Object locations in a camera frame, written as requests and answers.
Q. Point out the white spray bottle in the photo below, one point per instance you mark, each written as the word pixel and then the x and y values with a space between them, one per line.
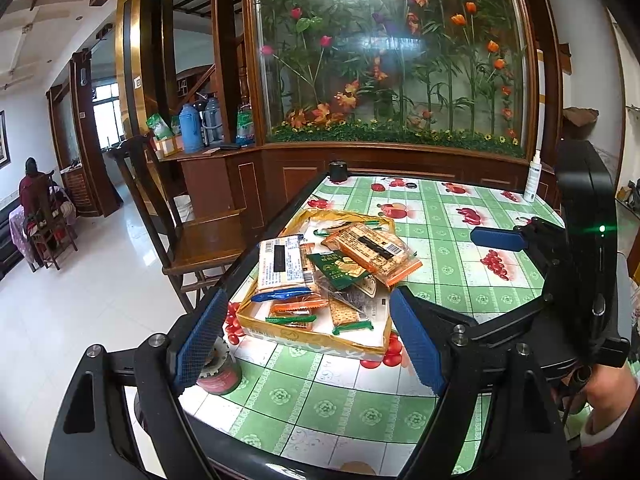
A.
pixel 532 180

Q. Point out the small green snack packet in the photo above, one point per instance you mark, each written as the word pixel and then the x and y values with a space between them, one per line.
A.
pixel 335 270

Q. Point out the green bag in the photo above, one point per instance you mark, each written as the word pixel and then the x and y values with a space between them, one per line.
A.
pixel 159 127

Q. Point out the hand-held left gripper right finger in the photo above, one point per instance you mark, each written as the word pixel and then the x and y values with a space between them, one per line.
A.
pixel 417 345

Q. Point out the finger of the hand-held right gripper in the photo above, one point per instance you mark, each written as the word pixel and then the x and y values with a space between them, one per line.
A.
pixel 515 319
pixel 497 239

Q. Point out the green-edged square cracker packet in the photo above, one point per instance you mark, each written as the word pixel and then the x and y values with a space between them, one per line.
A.
pixel 350 315

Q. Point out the dark wooden chair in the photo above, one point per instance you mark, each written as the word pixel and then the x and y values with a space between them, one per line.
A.
pixel 200 240

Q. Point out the person's right hand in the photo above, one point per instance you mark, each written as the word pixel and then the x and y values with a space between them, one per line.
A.
pixel 612 390

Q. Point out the tape roll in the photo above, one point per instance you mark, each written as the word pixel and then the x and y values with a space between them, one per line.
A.
pixel 220 375

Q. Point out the small yellow box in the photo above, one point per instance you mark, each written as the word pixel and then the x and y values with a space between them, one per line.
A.
pixel 169 146

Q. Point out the grey thermos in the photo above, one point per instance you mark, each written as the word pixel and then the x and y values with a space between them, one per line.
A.
pixel 212 120

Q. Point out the green label water bottle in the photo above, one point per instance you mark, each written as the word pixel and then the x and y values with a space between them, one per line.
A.
pixel 245 125

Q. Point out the long orange-edged cracker packet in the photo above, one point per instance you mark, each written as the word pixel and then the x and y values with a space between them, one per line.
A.
pixel 372 252

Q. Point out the green fruit-print tablecloth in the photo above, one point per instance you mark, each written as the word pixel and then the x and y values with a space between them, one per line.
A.
pixel 450 285

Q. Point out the orange-edged square cracker packet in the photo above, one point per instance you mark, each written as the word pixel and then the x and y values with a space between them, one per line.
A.
pixel 300 306

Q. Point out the small black container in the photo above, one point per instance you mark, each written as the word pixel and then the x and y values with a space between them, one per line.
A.
pixel 338 171

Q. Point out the wooden root ornament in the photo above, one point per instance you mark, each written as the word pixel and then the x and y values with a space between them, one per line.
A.
pixel 580 117

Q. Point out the gold and wood pillar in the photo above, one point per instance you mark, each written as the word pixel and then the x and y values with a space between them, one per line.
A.
pixel 145 60

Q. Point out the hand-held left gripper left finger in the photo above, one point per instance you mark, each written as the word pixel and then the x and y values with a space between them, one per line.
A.
pixel 200 345

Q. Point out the blue thermos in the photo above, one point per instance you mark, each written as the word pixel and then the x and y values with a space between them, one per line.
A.
pixel 191 130

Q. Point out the framed wall picture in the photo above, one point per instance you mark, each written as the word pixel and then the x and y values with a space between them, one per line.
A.
pixel 4 139

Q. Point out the wooden flower display cabinet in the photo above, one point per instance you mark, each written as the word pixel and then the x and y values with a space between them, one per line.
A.
pixel 390 60

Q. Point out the yellow cardboard box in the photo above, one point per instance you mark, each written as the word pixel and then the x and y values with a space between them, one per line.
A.
pixel 310 342

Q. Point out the dark dried fruit packet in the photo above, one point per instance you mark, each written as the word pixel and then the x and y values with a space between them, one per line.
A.
pixel 357 300

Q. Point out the white label snack packet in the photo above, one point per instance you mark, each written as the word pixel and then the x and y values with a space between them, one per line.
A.
pixel 285 267

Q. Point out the person's right forearm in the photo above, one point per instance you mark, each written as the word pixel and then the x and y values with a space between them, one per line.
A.
pixel 610 450

